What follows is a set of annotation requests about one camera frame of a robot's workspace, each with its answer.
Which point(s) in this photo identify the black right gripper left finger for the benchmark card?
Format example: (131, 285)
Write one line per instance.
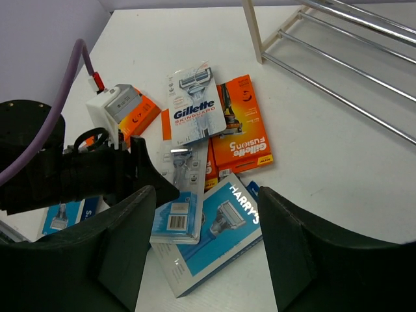
(95, 265)

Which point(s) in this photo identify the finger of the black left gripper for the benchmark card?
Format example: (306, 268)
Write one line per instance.
(144, 173)

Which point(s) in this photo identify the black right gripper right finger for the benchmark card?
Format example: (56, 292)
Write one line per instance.
(316, 265)

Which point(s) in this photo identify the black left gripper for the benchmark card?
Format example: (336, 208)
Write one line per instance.
(58, 174)

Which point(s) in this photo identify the clear Gillette blister pack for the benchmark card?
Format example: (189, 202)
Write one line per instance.
(179, 221)

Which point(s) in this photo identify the cream metal-rod shelf rack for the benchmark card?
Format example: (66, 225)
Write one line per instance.
(362, 56)

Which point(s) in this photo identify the orange Gillette Fusion5 box left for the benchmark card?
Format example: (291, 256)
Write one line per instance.
(138, 120)

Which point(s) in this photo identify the orange gillette fusion5 box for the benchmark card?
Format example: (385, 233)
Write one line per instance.
(244, 144)
(138, 120)
(211, 175)

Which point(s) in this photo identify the blue Harry's razor box left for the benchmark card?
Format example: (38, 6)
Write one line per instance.
(65, 215)

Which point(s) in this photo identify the blue harry's razor box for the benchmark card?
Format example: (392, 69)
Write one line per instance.
(230, 227)
(65, 215)

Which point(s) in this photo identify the orange Gillette Fusion5 box middle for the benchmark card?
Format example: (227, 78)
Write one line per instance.
(211, 175)

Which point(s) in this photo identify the white Gillette Skinguard razor pack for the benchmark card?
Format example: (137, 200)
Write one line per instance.
(195, 110)

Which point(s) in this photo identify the blue Harry's razor box right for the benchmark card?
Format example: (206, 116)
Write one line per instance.
(230, 227)

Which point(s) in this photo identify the orange Gillette Fusion5 box right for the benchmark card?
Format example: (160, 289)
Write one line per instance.
(244, 144)

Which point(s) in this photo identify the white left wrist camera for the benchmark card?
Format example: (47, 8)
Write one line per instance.
(111, 106)

